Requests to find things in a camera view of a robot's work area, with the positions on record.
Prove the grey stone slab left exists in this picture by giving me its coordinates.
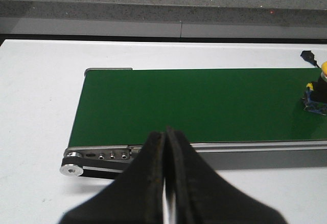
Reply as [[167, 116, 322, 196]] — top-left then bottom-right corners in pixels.
[[1, 0, 326, 27]]

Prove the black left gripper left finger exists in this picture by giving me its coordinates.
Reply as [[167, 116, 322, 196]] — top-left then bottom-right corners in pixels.
[[60, 132, 166, 223]]

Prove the black drive belt with pulley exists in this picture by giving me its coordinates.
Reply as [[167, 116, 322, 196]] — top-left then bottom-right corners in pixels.
[[60, 151, 130, 180]]

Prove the black connector with wires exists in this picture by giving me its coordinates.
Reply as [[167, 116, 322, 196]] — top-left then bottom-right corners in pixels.
[[300, 50, 320, 68]]

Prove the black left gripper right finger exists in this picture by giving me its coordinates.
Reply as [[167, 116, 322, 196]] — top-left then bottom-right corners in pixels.
[[166, 127, 286, 223]]

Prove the aluminium conveyor side rail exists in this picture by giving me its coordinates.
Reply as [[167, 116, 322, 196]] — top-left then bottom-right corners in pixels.
[[64, 140, 326, 170]]

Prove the green conveyor belt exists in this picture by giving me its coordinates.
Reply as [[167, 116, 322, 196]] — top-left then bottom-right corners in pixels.
[[69, 68, 326, 146]]

